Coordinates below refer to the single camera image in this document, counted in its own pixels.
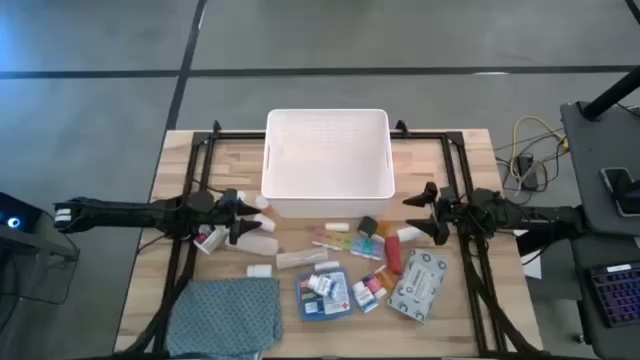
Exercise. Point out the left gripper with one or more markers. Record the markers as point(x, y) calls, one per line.
point(227, 212)

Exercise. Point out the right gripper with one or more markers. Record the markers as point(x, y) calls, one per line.
point(452, 210)

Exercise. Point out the small white bottle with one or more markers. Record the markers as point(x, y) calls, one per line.
point(259, 271)
point(262, 201)
point(266, 223)

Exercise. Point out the red tube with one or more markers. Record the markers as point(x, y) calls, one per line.
point(394, 255)

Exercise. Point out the black bandage roll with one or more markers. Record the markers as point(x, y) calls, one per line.
point(367, 226)

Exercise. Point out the clear plastic tube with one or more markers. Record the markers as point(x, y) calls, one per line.
point(301, 258)

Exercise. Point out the grey patterned packet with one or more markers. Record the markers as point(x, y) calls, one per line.
point(417, 285)

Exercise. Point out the rainbow pill organizer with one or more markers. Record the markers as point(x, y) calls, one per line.
point(345, 241)

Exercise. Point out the pink bottle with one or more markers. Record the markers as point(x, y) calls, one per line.
point(375, 286)

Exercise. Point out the white plastic basket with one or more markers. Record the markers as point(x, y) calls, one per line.
point(327, 160)

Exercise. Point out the white bottle blue label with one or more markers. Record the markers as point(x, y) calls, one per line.
point(320, 285)
point(364, 296)

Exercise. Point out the blue first aid kit case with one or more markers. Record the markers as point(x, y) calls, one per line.
point(330, 308)

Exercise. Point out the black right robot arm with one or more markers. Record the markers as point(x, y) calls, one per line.
point(530, 215)

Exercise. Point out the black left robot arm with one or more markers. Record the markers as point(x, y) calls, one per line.
point(125, 215)

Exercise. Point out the teal patterned cloth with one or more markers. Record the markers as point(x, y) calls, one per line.
point(225, 320)

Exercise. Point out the black power adapter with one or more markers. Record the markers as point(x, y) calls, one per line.
point(526, 170)

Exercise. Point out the black stand leg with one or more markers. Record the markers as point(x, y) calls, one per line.
point(537, 245)

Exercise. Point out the white paper sheet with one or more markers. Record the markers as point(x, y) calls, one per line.
point(532, 265)

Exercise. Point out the dark grey desk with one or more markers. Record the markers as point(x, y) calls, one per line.
point(580, 300)

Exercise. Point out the smartphone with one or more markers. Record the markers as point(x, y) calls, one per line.
point(617, 182)

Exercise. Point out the backlit keyboard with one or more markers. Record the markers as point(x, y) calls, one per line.
point(617, 295)

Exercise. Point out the grey metal stand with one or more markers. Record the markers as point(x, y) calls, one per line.
point(40, 245)

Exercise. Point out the black pole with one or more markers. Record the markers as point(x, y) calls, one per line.
point(612, 92)

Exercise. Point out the black device with blue light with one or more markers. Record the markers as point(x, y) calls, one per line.
point(20, 212)

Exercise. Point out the black metal table frame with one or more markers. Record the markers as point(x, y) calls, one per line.
point(235, 134)

